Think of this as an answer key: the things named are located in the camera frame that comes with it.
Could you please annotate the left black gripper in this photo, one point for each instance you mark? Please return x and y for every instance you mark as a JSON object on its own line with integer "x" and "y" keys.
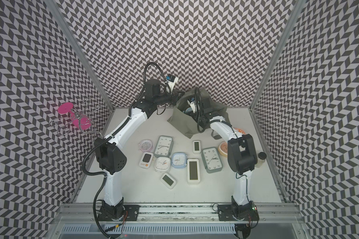
{"x": 175, "y": 96}

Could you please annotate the green canvas bag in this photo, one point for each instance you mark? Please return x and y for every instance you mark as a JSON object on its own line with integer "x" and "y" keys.
{"x": 192, "y": 124}

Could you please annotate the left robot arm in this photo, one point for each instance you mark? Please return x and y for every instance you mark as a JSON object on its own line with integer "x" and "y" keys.
{"x": 106, "y": 158}

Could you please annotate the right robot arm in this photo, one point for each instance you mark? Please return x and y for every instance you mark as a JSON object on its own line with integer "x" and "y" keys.
{"x": 241, "y": 157}

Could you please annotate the small white digital clock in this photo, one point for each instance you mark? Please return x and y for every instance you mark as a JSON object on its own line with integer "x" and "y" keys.
{"x": 196, "y": 147}

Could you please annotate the orange round clock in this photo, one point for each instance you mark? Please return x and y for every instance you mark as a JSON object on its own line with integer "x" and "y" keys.
{"x": 223, "y": 149}

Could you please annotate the green rectangular analog clock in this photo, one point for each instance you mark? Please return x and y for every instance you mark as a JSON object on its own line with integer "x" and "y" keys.
{"x": 164, "y": 146}

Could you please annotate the large green analog clock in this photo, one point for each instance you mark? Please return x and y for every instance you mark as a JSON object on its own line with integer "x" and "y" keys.
{"x": 211, "y": 160}

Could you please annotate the pink round alarm clock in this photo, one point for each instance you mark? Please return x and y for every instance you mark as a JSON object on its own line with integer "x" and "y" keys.
{"x": 146, "y": 145}

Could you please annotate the blue square alarm clock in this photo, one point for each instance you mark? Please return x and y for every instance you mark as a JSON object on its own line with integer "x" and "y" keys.
{"x": 179, "y": 160}

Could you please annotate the white square analog clock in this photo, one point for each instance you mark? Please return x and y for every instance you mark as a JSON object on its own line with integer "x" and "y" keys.
{"x": 162, "y": 164}

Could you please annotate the tall white digital clock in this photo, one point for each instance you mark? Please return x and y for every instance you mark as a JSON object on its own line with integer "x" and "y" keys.
{"x": 193, "y": 172}

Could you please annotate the white tilted digital clock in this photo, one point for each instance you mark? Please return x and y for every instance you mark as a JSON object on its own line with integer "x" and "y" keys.
{"x": 168, "y": 180}

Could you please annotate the orange patterned bowl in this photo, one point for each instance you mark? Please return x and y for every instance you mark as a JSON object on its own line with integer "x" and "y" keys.
{"x": 240, "y": 130}

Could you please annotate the white timer with orange buttons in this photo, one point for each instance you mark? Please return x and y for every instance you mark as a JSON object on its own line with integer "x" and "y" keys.
{"x": 146, "y": 160}

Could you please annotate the jar with black lid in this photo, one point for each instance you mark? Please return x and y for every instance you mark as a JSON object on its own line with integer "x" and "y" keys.
{"x": 261, "y": 159}

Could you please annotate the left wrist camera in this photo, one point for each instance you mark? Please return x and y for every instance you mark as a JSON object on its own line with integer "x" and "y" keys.
{"x": 172, "y": 80}

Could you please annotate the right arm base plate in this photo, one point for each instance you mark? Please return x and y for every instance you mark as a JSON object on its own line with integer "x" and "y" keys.
{"x": 240, "y": 213}

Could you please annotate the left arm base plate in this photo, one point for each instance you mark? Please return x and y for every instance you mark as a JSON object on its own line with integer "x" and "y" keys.
{"x": 118, "y": 213}

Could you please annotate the aluminium front rail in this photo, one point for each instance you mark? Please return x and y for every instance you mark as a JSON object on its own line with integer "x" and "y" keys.
{"x": 211, "y": 213}

